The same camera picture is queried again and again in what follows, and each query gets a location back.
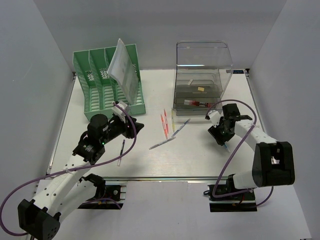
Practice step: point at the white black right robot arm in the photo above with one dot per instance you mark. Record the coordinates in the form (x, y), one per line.
(273, 161)

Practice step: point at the clear acrylic drawer cabinet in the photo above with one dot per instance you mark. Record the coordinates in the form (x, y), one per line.
(210, 65)

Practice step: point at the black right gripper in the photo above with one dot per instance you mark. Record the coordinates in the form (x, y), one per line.
(221, 139)

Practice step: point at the yellow pen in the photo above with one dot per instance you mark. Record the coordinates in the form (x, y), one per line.
(172, 120)

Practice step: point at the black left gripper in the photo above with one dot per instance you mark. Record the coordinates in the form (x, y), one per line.
(129, 132)

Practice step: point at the clear plastic document folder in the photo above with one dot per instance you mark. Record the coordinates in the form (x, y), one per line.
(122, 70)

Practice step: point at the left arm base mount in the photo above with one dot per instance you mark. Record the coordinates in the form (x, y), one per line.
(109, 195)

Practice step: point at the red pink pen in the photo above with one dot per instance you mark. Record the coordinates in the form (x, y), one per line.
(166, 121)

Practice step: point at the orange pen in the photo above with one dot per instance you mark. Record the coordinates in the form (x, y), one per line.
(164, 126)

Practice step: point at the light blue pen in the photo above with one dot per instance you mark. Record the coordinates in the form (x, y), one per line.
(181, 127)

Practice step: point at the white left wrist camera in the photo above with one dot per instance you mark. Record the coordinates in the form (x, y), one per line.
(121, 110)

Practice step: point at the dark blue pen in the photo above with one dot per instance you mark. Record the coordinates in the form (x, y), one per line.
(121, 153)

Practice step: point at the grey clear pen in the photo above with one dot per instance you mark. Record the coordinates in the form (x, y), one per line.
(162, 143)

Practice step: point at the dark red pen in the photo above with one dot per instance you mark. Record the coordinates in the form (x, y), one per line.
(201, 104)

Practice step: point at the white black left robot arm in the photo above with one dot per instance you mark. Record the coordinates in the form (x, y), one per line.
(42, 216)

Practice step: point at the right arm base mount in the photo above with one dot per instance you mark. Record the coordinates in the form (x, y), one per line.
(241, 202)

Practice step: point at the green file organizer rack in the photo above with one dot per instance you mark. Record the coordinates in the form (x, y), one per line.
(99, 89)

